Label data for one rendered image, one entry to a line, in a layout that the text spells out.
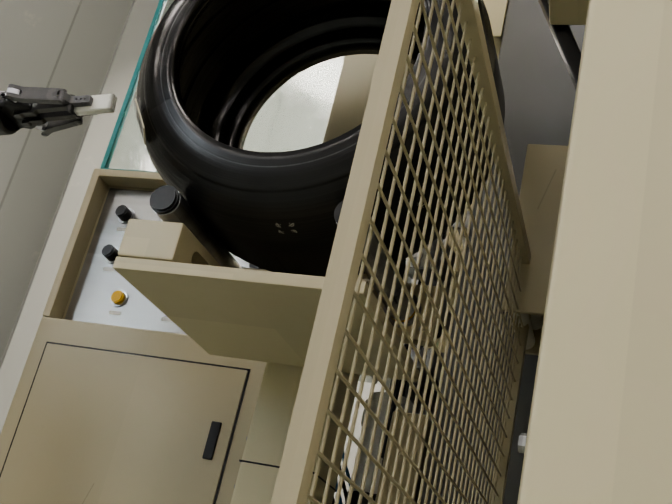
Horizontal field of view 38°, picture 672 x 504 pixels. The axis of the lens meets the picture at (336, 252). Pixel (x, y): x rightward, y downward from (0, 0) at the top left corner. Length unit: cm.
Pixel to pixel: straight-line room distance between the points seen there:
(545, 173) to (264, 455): 64
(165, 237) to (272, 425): 41
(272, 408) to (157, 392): 43
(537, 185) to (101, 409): 99
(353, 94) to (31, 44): 366
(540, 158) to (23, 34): 407
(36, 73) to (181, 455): 361
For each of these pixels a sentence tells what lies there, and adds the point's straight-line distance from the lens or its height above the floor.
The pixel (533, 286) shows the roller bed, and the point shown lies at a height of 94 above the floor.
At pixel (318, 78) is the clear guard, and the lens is 225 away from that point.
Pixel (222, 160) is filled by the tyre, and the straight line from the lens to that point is 138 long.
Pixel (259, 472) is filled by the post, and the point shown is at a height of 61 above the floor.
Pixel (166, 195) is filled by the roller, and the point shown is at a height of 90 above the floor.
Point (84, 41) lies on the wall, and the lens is 544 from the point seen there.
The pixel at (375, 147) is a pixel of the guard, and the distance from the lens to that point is 72.
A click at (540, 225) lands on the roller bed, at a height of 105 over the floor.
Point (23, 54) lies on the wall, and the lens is 534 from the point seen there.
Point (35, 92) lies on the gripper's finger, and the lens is 171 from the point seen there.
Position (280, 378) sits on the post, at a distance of 163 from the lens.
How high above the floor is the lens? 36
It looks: 22 degrees up
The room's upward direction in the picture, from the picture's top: 13 degrees clockwise
